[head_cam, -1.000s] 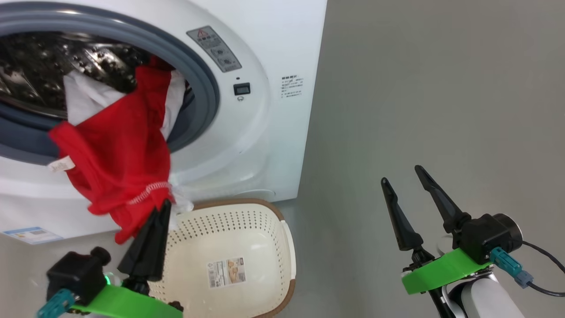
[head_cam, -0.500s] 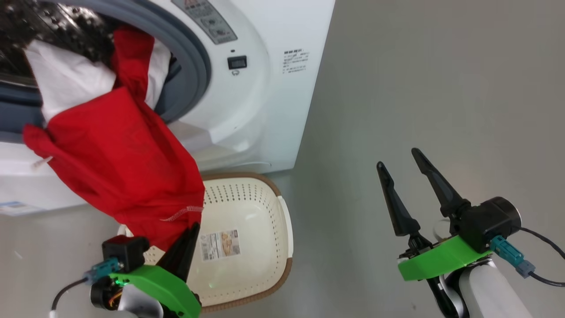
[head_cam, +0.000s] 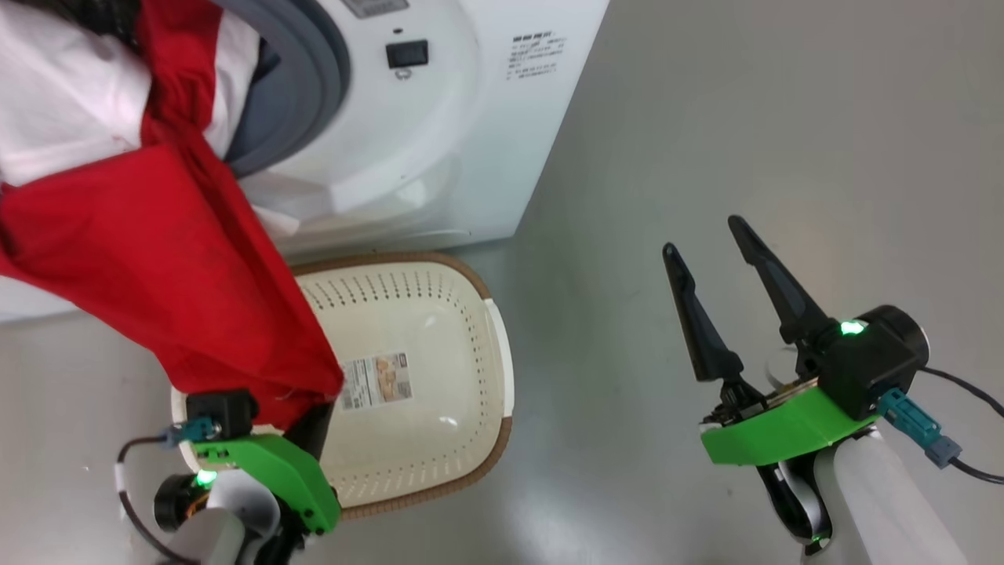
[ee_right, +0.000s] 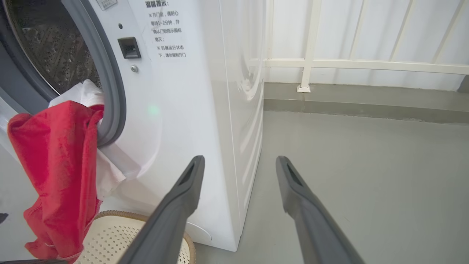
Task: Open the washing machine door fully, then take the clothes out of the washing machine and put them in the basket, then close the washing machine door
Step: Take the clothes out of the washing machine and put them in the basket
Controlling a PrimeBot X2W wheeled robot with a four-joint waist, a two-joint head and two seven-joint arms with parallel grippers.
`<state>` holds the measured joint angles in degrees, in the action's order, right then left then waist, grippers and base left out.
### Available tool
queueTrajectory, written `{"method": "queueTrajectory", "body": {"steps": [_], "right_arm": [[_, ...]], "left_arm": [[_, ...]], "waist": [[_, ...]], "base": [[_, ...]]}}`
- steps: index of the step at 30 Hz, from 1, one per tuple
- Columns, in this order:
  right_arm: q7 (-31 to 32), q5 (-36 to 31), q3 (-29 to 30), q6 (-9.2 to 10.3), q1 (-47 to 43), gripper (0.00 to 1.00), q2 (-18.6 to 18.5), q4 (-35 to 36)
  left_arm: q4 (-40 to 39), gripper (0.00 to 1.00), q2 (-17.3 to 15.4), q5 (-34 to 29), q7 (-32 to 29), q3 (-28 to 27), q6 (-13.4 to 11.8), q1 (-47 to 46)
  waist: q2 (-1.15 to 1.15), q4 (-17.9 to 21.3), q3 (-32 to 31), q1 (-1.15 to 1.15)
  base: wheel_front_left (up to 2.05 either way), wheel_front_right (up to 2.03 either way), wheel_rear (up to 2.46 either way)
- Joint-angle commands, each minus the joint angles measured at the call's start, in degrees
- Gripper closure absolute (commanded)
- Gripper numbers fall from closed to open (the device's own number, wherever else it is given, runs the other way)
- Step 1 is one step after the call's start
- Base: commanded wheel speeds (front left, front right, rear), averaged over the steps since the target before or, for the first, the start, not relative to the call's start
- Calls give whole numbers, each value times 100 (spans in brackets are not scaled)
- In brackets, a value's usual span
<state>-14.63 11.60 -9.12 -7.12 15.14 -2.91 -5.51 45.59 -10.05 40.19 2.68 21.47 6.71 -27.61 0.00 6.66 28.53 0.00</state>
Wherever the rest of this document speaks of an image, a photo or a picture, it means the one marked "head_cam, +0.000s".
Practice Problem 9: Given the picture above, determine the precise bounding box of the right camera cable teal plug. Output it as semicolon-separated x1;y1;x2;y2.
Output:
877;367;1004;484

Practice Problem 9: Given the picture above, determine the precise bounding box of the cream perforated laundry basket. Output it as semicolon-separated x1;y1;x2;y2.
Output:
171;253;515;520

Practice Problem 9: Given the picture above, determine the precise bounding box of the basket paper label sticker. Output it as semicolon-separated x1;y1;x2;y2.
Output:
339;352;413;410

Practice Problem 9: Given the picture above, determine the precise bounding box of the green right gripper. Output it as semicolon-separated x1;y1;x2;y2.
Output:
663;216;879;468

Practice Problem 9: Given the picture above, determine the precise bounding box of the white front-load washing machine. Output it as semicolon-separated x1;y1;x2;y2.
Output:
0;0;611;323

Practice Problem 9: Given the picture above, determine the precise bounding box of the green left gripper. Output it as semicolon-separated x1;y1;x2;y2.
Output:
192;402;343;536

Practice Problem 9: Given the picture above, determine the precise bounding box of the red and white garment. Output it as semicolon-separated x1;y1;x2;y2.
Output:
0;0;346;432

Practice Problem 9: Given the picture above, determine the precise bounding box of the camera cable teal plug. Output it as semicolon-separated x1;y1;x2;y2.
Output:
877;367;1004;484
116;417;222;565

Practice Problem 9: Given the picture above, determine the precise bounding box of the left camera cable teal plug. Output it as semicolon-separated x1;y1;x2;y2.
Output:
116;417;222;565

